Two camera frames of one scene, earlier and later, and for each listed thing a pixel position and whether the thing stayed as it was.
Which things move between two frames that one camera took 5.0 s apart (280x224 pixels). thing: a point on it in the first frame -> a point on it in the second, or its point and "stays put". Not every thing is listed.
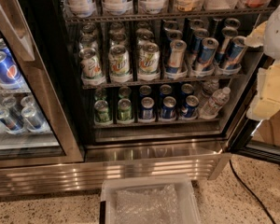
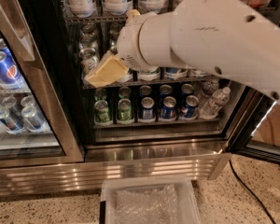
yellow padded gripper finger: (257, 37) -> (128, 40)
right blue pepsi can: (189, 110) stays put
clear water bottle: (217, 100) stays put
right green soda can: (124, 109) stays put
